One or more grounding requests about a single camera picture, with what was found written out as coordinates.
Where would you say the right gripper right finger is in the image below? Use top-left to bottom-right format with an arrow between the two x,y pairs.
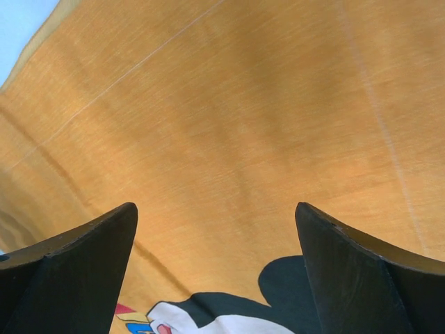
295,202 -> 444,333

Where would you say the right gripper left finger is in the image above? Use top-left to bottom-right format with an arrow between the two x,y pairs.
1,202 -> 138,334

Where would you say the orange cartoon mouse placemat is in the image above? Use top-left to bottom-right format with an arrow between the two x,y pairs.
1,1 -> 444,333

